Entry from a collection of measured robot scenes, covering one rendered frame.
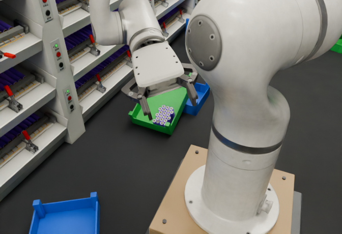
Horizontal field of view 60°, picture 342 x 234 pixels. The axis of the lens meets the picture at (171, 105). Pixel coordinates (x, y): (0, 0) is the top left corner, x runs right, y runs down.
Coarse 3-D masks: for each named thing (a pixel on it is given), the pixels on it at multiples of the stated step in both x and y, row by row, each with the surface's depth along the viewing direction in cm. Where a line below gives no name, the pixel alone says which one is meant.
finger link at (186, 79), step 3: (183, 75) 60; (186, 75) 60; (177, 78) 63; (180, 78) 60; (183, 78) 60; (186, 78) 60; (189, 78) 60; (177, 81) 62; (180, 81) 61; (183, 81) 62; (186, 81) 60; (189, 81) 59; (192, 81) 59; (180, 84) 62; (183, 84) 62
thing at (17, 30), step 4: (12, 28) 94; (16, 28) 94; (20, 28) 95; (4, 32) 91; (8, 32) 92; (12, 32) 92; (16, 32) 94; (20, 32) 95; (0, 36) 90; (4, 36) 90; (8, 36) 92; (12, 36) 93; (0, 40) 89; (4, 40) 91
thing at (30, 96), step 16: (32, 64) 108; (0, 80) 102; (16, 80) 105; (32, 80) 107; (48, 80) 109; (0, 96) 97; (16, 96) 101; (32, 96) 104; (48, 96) 108; (0, 112) 96; (16, 112) 97; (32, 112) 104; (0, 128) 92
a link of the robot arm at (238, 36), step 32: (224, 0) 32; (256, 0) 31; (288, 0) 33; (192, 32) 34; (224, 32) 31; (256, 32) 31; (288, 32) 33; (192, 64) 39; (224, 64) 32; (256, 64) 32; (288, 64) 37; (224, 96) 39; (256, 96) 35; (224, 128) 45; (256, 128) 42
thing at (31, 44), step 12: (0, 12) 99; (12, 12) 97; (12, 24) 98; (24, 24) 96; (36, 24) 95; (24, 36) 97; (36, 36) 98; (0, 48) 90; (12, 48) 91; (24, 48) 93; (36, 48) 98; (0, 60) 86; (12, 60) 90; (0, 72) 89
